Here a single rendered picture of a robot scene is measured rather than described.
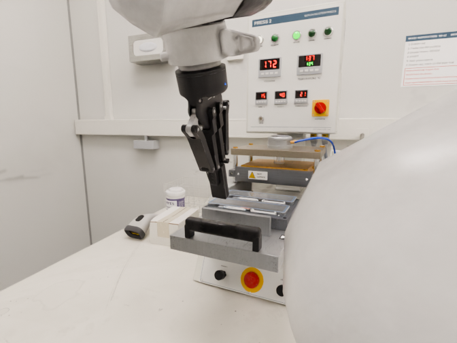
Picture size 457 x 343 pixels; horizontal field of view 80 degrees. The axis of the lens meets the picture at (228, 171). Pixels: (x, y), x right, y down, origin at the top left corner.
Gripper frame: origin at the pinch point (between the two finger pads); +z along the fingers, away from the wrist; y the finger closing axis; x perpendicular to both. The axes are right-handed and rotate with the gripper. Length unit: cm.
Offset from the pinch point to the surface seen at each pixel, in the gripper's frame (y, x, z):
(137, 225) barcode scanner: -17, -48, 39
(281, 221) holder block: -4.8, 10.5, 11.6
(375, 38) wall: -111, 27, -8
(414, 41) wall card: -111, 42, -5
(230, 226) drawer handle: 4.8, 3.9, 6.0
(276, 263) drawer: 6.8, 12.5, 10.2
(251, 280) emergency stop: -3.9, 2.9, 32.7
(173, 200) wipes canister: -38, -46, 42
